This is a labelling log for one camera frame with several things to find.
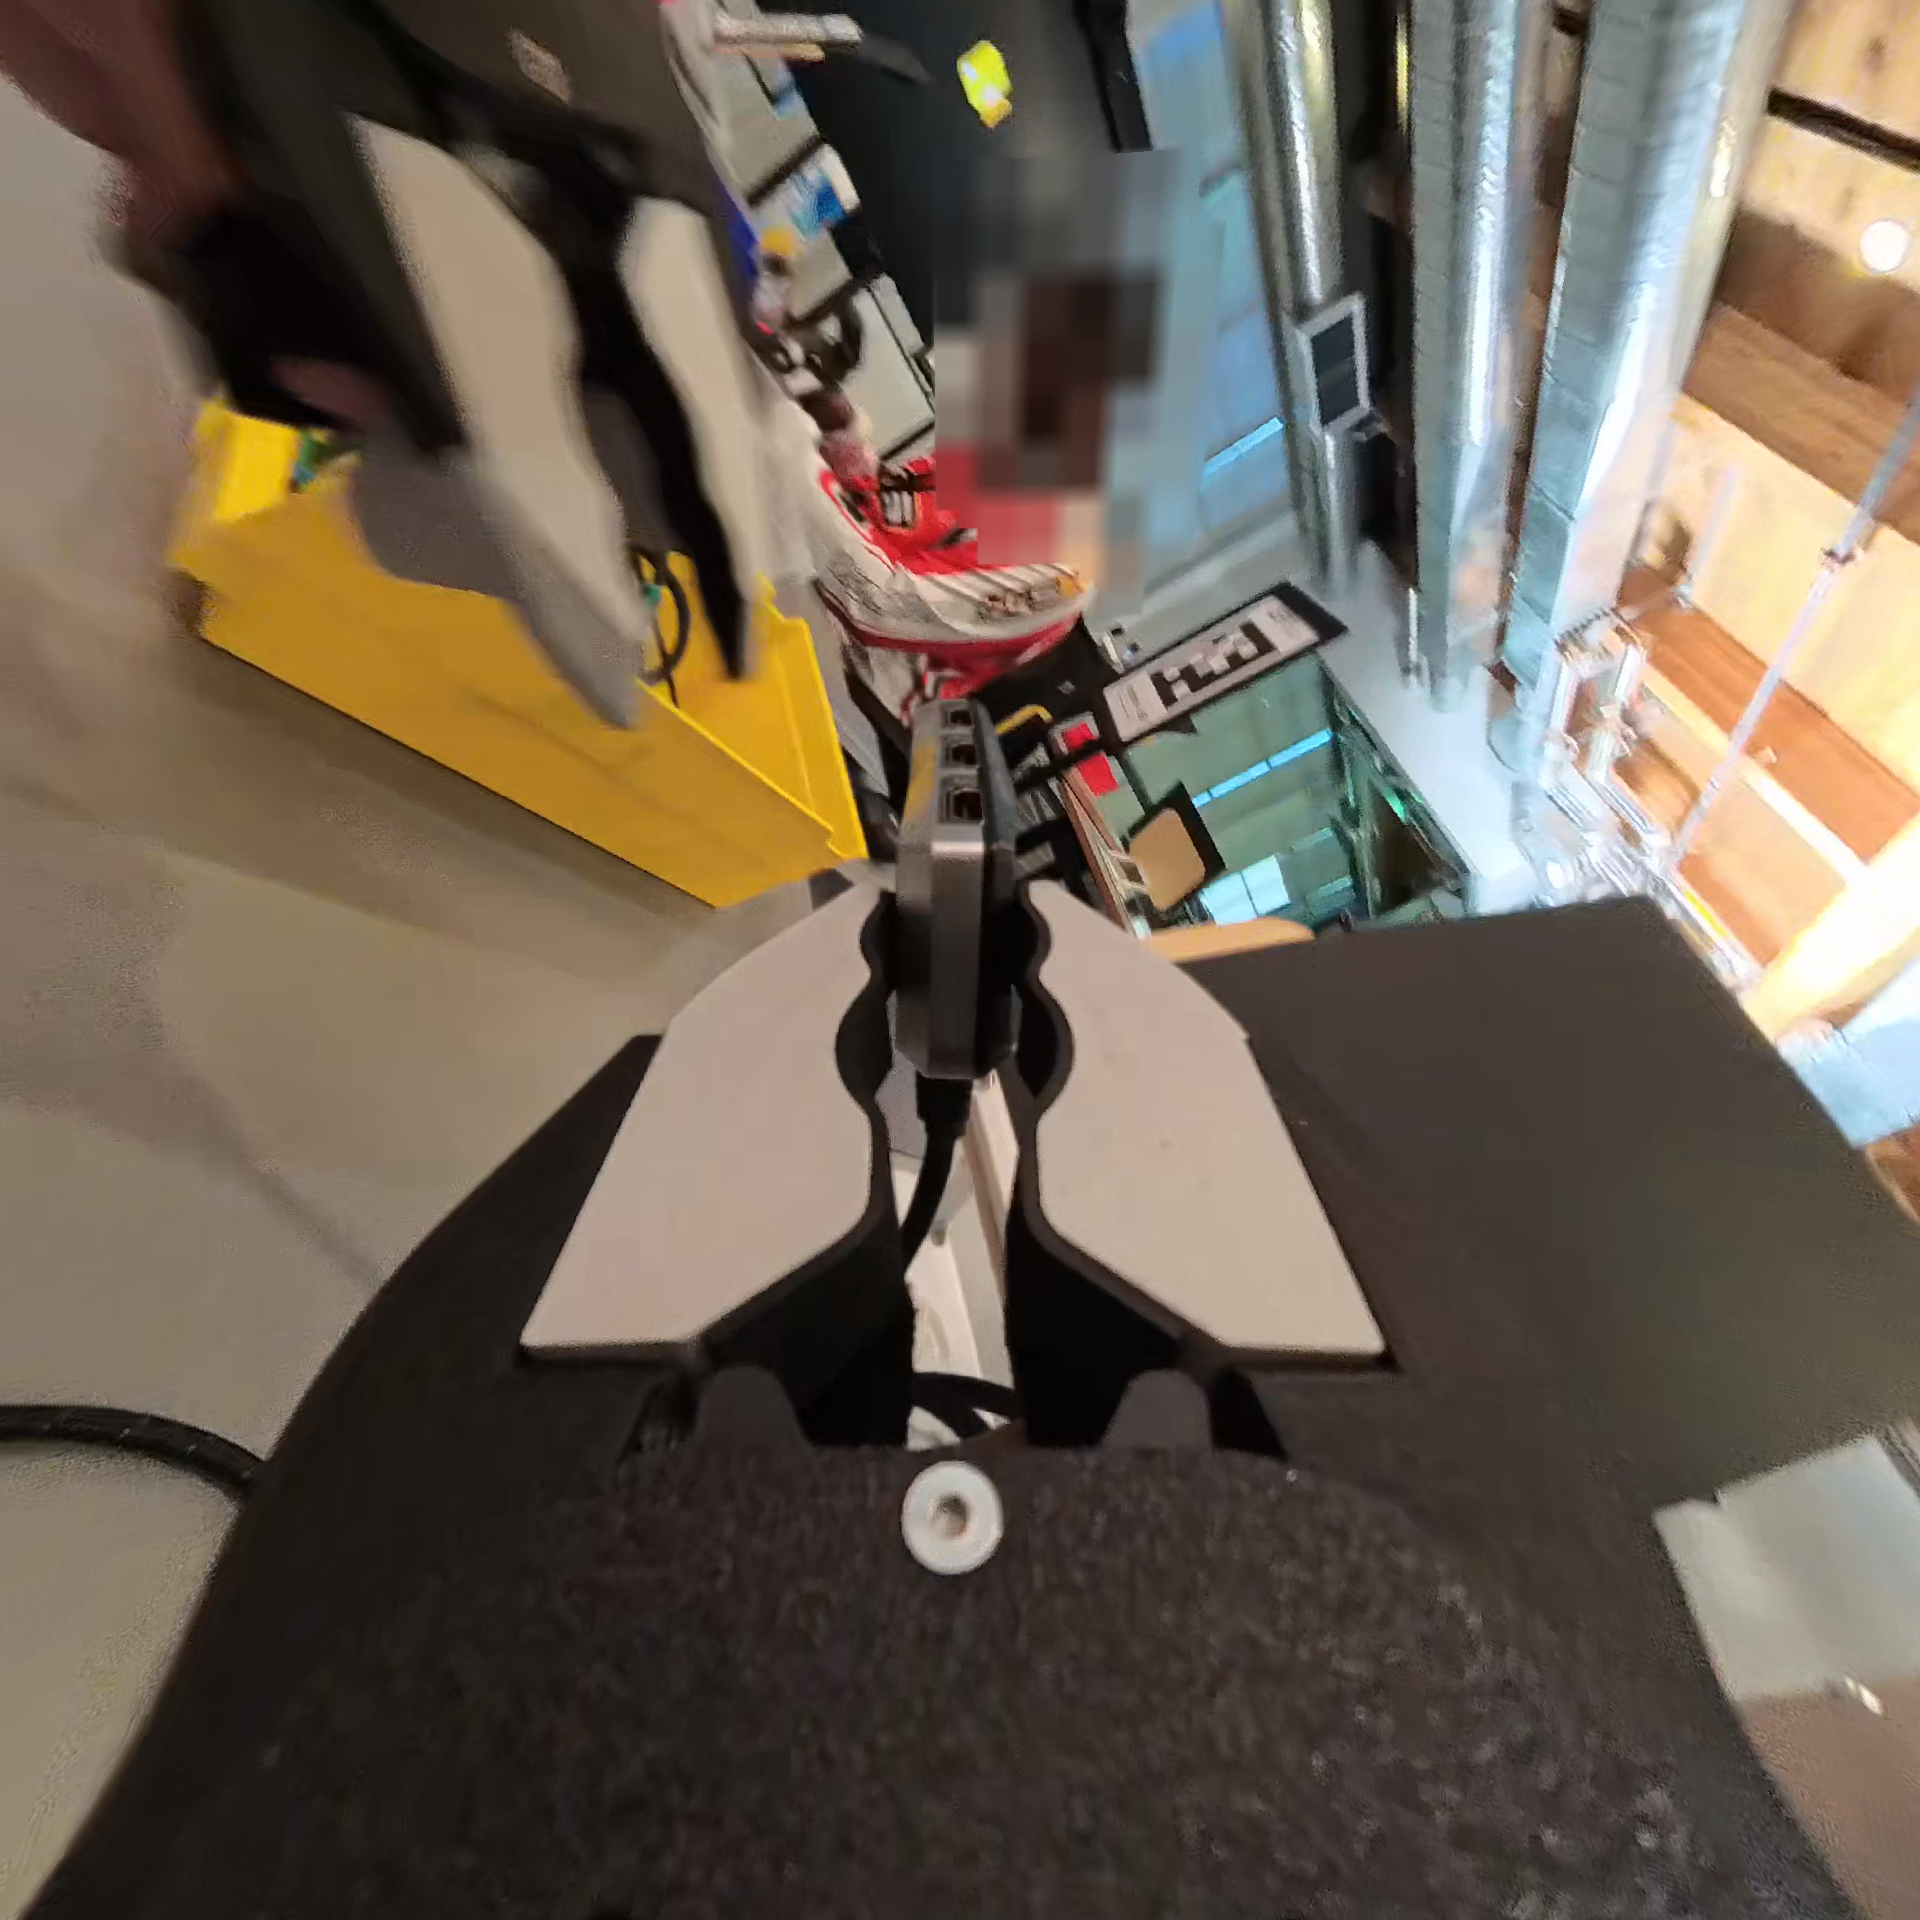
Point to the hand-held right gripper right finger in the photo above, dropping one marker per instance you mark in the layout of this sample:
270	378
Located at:
1185	1184

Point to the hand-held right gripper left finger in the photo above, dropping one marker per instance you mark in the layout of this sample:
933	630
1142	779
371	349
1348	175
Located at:
721	1141

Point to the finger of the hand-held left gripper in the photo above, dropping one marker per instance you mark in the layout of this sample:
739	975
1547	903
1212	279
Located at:
525	389
714	376

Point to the yellow plastic bin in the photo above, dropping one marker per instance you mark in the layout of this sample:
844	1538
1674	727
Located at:
451	674

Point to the grey port hub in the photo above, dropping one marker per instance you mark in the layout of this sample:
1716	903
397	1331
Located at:
945	915

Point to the person's left hand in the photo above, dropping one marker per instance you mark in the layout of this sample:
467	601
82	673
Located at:
106	90

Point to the red and white sneaker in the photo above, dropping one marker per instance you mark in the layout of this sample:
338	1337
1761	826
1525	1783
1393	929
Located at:
961	586

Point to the wooden chair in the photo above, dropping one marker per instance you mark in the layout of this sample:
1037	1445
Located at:
1178	848

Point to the black flat panel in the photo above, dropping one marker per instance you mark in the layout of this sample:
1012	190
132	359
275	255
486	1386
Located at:
1531	1171

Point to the small yellow tag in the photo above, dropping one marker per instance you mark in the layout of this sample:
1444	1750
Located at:
987	78

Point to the black and white marker board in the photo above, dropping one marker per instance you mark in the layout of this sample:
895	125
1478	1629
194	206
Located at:
1215	661

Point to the silver ventilation duct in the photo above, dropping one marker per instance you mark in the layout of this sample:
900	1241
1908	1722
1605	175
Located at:
1589	301

